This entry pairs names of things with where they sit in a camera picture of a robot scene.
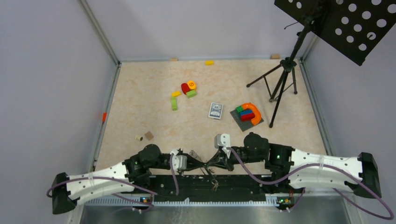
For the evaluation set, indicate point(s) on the black perforated panel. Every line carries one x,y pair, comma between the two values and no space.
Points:
352,27

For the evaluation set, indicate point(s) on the green lego brick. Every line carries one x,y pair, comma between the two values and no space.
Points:
239,109

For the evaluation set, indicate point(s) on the blue lego brick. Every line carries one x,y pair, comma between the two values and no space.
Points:
245,112

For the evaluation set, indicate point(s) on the green rectangular block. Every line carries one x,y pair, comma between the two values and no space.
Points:
191,94

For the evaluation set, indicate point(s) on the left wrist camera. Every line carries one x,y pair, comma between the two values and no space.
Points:
178,161

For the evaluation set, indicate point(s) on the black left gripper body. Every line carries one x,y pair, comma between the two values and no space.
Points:
187,156

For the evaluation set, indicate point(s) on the perforated metal keyring plate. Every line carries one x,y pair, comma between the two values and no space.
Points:
208,171

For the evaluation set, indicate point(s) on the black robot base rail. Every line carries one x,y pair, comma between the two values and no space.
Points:
205,188

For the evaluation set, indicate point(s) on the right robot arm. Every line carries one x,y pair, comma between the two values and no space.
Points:
296,169

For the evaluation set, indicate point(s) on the grey lego baseplate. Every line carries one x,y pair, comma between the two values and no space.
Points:
243,125

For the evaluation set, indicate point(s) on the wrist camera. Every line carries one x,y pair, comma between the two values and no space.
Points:
178,161
223,143

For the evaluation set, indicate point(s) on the red cylinder block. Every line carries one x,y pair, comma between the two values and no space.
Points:
185,88

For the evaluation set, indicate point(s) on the playing card deck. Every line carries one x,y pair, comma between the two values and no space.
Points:
215,111

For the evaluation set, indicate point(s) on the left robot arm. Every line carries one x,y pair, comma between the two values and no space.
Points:
69,191

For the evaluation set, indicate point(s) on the yellow block at far edge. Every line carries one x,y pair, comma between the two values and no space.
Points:
211,62

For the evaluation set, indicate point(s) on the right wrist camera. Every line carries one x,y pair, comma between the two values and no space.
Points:
223,143

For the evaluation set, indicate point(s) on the small wooden hexagon block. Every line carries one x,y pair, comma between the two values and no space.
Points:
149,136

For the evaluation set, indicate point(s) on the yellow rectangular block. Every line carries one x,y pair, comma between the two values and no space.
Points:
176,94

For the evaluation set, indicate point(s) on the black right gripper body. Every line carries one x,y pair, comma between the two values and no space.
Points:
228,163

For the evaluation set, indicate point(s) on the black tripod stand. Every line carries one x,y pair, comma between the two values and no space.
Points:
288,65

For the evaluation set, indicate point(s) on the orange round block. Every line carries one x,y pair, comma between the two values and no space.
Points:
192,85

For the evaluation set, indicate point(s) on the orange curved lego tube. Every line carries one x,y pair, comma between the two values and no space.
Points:
257,113

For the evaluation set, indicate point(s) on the red lego brick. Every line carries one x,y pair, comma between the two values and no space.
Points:
247,116

